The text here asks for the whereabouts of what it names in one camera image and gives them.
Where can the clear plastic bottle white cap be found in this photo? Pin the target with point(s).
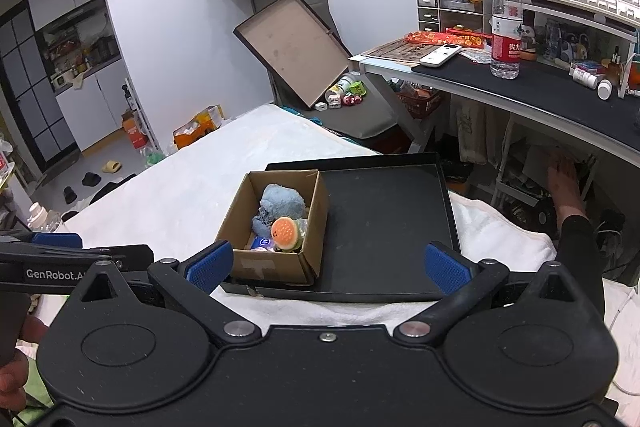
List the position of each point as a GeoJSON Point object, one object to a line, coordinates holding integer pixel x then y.
{"type": "Point", "coordinates": [45, 219]}

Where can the white medicine bottle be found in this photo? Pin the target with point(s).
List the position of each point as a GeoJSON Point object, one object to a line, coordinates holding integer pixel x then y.
{"type": "Point", "coordinates": [605, 89]}
{"type": "Point", "coordinates": [584, 78]}

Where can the green toy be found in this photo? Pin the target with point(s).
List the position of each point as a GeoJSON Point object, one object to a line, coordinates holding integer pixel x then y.
{"type": "Point", "coordinates": [358, 89]}

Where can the light green cloth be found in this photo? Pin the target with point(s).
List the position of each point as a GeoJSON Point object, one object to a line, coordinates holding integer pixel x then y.
{"type": "Point", "coordinates": [39, 382]}

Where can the white remote control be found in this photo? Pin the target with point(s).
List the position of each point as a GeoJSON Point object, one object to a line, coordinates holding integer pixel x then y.
{"type": "Point", "coordinates": [440, 56]}

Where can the black slipper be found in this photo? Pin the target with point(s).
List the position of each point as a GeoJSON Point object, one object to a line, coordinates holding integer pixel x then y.
{"type": "Point", "coordinates": [91, 179]}
{"type": "Point", "coordinates": [70, 195]}

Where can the white kitchen cabinet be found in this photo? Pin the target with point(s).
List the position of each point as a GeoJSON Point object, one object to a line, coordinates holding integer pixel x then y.
{"type": "Point", "coordinates": [100, 107]}

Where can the brown patterned board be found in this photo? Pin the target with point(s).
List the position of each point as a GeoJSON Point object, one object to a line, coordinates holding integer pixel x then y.
{"type": "Point", "coordinates": [400, 52]}

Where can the white jar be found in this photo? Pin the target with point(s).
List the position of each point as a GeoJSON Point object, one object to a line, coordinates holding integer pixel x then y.
{"type": "Point", "coordinates": [340, 89]}

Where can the white charger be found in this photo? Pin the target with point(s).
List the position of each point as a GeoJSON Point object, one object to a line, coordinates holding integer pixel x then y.
{"type": "Point", "coordinates": [320, 107]}

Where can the black round weight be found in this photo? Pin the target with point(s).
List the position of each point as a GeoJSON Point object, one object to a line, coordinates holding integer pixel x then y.
{"type": "Point", "coordinates": [544, 216]}

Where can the yellow slipper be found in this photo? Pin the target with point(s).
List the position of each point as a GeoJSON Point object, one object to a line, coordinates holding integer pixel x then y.
{"type": "Point", "coordinates": [111, 167]}

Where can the grey-blue plush toy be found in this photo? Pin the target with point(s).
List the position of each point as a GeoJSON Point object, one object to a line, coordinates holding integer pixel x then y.
{"type": "Point", "coordinates": [282, 202]}

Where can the orange cardboard box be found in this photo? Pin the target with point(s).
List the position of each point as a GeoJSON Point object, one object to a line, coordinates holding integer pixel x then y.
{"type": "Point", "coordinates": [197, 129]}

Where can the hamburger plush toy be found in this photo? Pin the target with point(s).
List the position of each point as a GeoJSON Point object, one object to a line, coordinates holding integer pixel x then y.
{"type": "Point", "coordinates": [285, 233]}

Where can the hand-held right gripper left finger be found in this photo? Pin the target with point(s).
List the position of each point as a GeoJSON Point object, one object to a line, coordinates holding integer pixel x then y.
{"type": "Point", "coordinates": [210, 264]}

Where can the person's left hand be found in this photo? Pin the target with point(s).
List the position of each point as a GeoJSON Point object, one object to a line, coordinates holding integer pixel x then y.
{"type": "Point", "coordinates": [12, 382]}

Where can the black tray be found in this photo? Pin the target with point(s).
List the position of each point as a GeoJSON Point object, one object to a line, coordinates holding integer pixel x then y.
{"type": "Point", "coordinates": [380, 217]}

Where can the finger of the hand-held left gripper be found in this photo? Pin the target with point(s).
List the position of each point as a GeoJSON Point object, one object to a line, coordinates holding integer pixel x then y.
{"type": "Point", "coordinates": [55, 240]}

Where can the red envelope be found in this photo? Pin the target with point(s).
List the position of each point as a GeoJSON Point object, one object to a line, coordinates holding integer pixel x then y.
{"type": "Point", "coordinates": [470, 39]}

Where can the black desk mat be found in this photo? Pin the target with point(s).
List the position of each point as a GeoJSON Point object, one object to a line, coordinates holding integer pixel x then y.
{"type": "Point", "coordinates": [540, 97]}

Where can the pink toy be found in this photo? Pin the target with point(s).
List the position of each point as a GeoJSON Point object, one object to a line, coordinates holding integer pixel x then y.
{"type": "Point", "coordinates": [352, 99]}

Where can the red patterned packet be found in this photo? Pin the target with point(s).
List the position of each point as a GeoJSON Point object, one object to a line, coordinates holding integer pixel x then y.
{"type": "Point", "coordinates": [427, 39]}

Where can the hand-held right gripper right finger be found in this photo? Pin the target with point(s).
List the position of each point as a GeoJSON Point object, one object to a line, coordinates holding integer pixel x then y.
{"type": "Point", "coordinates": [447, 269]}

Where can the purple tissue packet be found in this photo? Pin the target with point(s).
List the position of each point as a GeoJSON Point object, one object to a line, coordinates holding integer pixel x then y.
{"type": "Point", "coordinates": [261, 244]}

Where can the grey drawer organizer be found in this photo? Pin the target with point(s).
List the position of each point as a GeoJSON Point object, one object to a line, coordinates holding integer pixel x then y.
{"type": "Point", "coordinates": [427, 2]}

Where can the clear water bottle red label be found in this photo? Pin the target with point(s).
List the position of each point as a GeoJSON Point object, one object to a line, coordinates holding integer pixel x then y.
{"type": "Point", "coordinates": [505, 52]}

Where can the large brown flat box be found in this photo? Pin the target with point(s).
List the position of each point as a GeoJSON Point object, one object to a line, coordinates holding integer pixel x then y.
{"type": "Point", "coordinates": [295, 47]}

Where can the black framed glass door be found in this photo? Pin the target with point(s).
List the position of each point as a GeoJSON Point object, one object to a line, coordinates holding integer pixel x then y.
{"type": "Point", "coordinates": [35, 107]}

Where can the white tote bag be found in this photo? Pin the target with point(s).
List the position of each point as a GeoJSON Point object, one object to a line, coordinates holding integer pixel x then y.
{"type": "Point", "coordinates": [477, 132]}

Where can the brown cardboard box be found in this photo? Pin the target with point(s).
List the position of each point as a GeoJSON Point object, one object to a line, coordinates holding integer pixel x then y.
{"type": "Point", "coordinates": [312, 227]}

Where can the red basket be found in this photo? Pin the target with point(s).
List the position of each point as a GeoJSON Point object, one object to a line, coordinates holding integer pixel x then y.
{"type": "Point", "coordinates": [420, 102]}

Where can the white desk shelf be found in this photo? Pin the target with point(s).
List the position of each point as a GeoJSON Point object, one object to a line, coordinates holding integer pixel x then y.
{"type": "Point", "coordinates": [565, 9]}

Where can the white metal rack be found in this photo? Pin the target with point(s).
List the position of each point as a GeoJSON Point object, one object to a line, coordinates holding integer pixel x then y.
{"type": "Point", "coordinates": [505, 157]}

